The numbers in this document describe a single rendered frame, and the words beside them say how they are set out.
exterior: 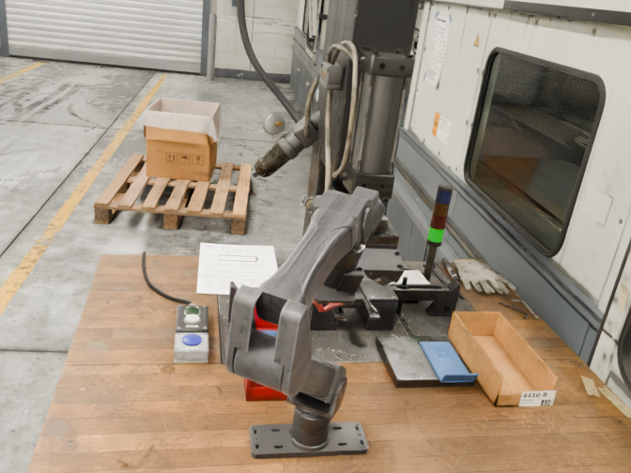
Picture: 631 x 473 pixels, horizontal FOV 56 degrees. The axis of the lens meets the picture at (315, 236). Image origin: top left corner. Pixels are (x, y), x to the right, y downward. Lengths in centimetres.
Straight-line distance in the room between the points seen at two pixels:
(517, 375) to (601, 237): 45
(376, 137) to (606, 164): 65
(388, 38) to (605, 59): 65
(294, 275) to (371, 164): 54
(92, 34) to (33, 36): 91
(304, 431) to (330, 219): 38
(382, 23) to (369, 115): 19
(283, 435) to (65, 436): 36
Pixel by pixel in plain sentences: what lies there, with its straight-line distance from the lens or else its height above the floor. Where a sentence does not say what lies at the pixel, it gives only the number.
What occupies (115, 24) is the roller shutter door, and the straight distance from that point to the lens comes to 1055.
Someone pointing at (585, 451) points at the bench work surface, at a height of 90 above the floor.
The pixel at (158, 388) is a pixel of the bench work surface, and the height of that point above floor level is 90.
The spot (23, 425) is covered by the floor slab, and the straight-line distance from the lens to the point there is 256.
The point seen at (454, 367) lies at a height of 92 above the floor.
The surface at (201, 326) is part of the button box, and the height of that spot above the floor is 93.
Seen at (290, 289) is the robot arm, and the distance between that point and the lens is 73.
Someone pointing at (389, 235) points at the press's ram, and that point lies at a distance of 131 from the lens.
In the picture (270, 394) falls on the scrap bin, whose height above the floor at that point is 91.
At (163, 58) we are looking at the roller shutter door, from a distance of 1049.
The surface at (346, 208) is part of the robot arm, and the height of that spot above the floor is 134.
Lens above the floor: 162
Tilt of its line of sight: 23 degrees down
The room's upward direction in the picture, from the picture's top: 7 degrees clockwise
